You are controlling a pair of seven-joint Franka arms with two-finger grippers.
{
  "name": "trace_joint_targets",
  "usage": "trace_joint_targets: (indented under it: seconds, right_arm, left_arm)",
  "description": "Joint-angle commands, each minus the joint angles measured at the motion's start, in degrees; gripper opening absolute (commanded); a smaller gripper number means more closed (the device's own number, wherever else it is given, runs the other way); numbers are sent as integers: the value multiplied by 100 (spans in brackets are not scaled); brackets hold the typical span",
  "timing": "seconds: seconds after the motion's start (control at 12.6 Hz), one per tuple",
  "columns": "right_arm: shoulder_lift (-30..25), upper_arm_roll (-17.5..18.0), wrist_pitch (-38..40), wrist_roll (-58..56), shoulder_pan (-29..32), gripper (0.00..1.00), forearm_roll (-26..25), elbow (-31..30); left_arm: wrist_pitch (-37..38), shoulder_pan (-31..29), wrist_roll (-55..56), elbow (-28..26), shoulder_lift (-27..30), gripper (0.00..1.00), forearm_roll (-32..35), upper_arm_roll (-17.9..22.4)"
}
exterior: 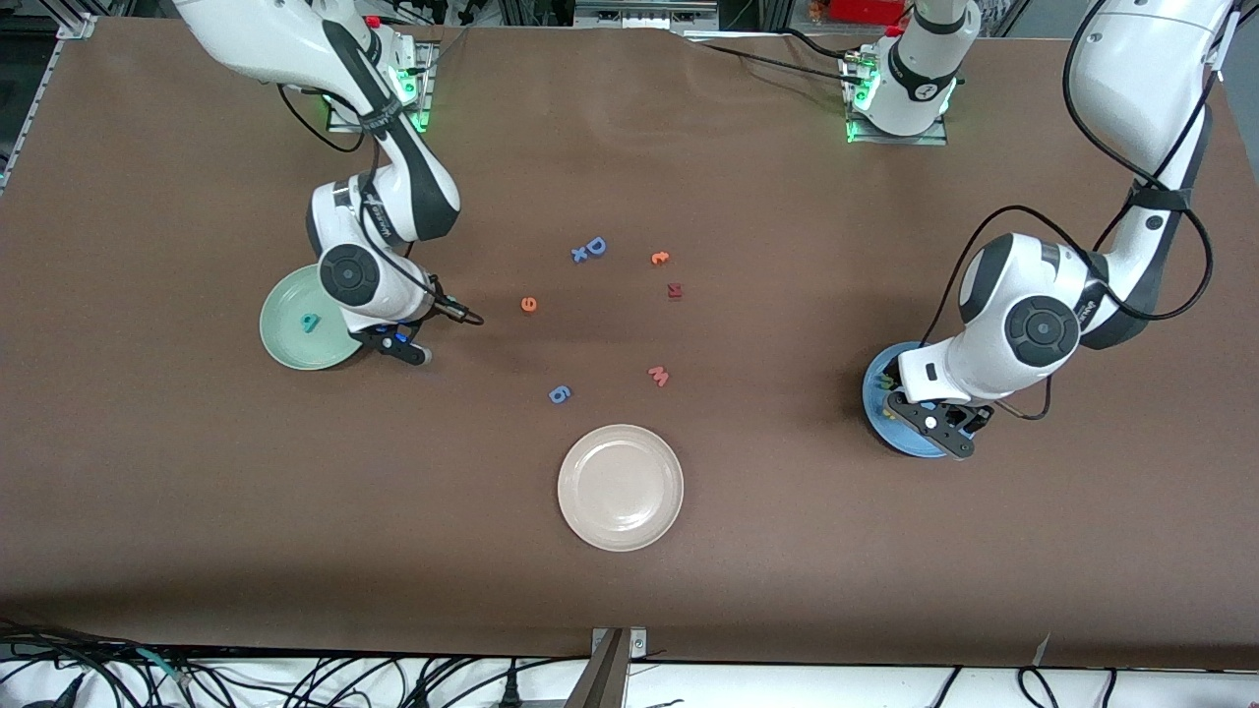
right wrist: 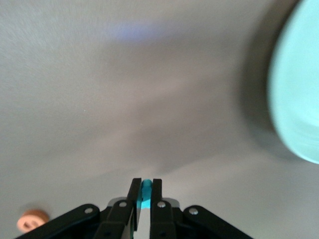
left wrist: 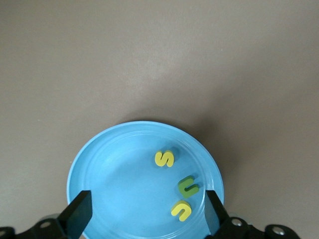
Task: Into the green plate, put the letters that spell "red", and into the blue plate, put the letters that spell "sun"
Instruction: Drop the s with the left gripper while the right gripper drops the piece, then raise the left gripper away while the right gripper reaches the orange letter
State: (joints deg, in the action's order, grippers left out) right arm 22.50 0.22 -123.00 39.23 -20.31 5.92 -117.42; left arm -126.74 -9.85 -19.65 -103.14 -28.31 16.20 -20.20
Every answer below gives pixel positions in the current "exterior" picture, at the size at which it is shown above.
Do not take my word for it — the blue plate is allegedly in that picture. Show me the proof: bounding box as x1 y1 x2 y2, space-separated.
862 341 977 459

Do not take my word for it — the red box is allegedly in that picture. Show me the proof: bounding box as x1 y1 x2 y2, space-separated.
824 0 911 26

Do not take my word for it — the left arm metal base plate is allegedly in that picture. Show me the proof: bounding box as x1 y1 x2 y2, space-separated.
844 54 950 147

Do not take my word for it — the aluminium corner bracket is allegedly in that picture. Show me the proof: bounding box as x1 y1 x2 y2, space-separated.
1185 0 1259 68

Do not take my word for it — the aluminium edge rail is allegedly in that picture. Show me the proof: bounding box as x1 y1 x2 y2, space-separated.
0 12 99 193

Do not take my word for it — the aluminium profile beam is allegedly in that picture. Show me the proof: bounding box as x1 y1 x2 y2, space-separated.
564 629 630 708

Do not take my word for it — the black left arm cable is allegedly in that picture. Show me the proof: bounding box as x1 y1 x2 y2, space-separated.
944 0 1216 422

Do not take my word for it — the black cable connector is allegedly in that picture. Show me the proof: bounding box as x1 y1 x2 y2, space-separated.
20 674 90 708

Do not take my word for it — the beige plate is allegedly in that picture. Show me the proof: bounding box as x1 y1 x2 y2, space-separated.
557 424 685 553

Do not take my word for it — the teal cable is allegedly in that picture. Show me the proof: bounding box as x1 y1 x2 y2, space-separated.
133 647 193 686

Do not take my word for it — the brown table mat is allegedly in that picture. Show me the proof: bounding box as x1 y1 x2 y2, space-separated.
0 15 1259 672

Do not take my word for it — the metal clamp bracket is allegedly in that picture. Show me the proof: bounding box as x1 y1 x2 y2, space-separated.
590 626 649 662

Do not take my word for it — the silver metal box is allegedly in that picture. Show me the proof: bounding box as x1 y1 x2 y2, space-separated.
573 0 721 30

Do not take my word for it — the thin black table cable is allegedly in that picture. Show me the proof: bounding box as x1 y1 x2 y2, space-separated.
684 37 867 85

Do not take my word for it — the pale green plate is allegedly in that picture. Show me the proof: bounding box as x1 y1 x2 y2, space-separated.
259 263 370 372

